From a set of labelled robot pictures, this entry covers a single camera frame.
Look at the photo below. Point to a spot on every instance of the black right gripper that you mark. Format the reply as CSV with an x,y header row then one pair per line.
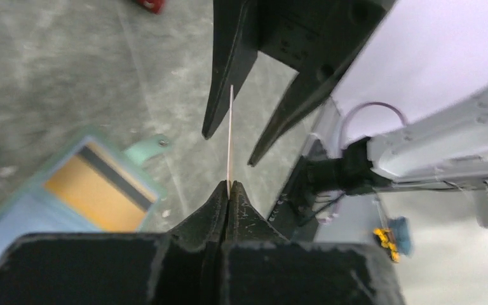
x,y
319,39

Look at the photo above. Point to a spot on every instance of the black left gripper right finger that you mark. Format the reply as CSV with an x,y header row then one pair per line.
x,y
281,272

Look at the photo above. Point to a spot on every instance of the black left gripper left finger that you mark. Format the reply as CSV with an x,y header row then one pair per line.
x,y
119,268

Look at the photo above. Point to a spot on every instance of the green card holder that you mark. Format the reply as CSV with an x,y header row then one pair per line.
x,y
32,209

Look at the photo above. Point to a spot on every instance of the orange credit card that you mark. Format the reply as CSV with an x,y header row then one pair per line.
x,y
93,184

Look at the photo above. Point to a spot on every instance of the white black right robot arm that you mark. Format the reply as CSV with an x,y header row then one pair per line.
x,y
401,90

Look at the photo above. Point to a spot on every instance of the red leather card holder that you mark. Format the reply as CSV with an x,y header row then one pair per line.
x,y
153,6

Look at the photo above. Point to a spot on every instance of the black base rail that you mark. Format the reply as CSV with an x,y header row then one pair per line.
x,y
295,201

